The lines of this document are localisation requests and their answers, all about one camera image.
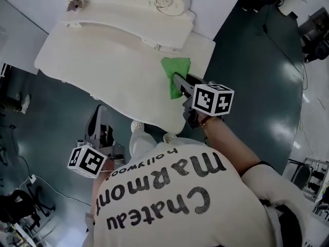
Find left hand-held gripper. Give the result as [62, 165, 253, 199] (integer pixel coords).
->
[67, 104, 127, 179]

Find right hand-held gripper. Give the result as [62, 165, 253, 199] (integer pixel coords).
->
[172, 72, 235, 130]

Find green cloth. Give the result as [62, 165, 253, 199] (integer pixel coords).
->
[160, 57, 192, 100]

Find person's right forearm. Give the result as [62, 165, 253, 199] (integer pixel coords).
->
[197, 114, 262, 176]

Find person's left forearm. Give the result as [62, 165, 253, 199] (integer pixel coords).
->
[90, 159, 116, 217]

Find white dressing table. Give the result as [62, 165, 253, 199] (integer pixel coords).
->
[34, 21, 216, 136]

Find person's white clog shoe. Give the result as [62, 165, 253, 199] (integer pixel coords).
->
[131, 120, 144, 133]
[163, 133, 178, 144]

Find person's white trousers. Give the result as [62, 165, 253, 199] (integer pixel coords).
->
[128, 130, 158, 164]

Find black office chair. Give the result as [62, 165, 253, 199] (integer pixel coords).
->
[0, 186, 57, 233]

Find pink artificial flower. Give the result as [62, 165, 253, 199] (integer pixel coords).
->
[66, 0, 89, 12]

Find black metal chair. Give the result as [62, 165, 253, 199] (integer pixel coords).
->
[289, 158, 313, 190]

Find person's cream printed t-shirt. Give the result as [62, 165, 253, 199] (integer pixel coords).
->
[86, 137, 306, 247]

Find white metal shelf rack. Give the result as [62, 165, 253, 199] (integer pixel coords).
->
[304, 157, 329, 203]

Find thin wrist bracelet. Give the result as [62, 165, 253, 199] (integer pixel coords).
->
[199, 116, 218, 128]

